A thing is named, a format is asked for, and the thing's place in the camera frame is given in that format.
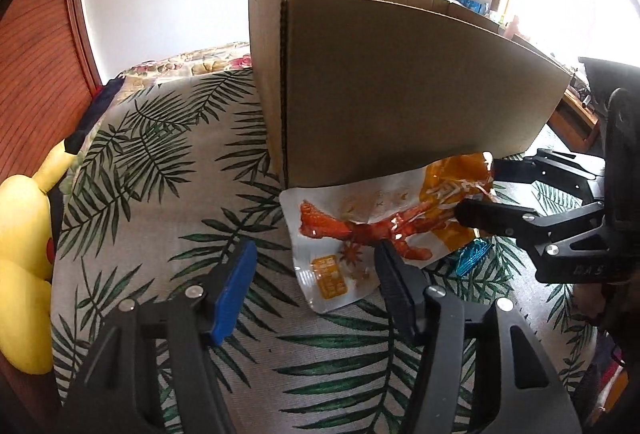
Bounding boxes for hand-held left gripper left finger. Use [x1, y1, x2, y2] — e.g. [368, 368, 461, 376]
[57, 239, 259, 434]

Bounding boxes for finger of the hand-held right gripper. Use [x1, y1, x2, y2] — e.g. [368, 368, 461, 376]
[491, 148, 607, 204]
[454, 198, 622, 285]

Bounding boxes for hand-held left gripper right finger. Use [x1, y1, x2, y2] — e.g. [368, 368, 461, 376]
[374, 239, 583, 434]

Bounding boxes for orange white snack packet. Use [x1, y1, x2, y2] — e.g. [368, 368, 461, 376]
[279, 153, 496, 314]

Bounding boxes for brown cardboard box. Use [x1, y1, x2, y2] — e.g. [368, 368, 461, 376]
[248, 0, 573, 190]

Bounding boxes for person's right hand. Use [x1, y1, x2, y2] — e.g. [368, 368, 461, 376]
[575, 281, 607, 326]

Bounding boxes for small blue snack packet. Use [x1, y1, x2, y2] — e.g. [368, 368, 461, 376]
[454, 238, 494, 276]

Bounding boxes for wooden cabinet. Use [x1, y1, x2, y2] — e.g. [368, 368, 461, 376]
[547, 82, 602, 151]

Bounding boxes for leaf print blanket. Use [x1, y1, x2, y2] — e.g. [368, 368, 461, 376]
[50, 64, 616, 434]

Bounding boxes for blue boxes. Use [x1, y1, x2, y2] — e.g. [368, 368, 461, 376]
[459, 0, 494, 16]

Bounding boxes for colourful cloth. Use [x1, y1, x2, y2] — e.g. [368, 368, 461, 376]
[575, 339, 632, 417]

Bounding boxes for yellow plush toy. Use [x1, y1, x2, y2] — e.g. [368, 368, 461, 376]
[0, 139, 69, 375]

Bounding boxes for dark blue cloth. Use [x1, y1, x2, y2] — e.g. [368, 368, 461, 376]
[65, 74, 127, 156]

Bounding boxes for floral quilt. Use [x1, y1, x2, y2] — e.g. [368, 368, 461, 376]
[117, 42, 253, 78]

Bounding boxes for wooden headboard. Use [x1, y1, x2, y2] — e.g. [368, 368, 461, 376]
[0, 0, 108, 195]

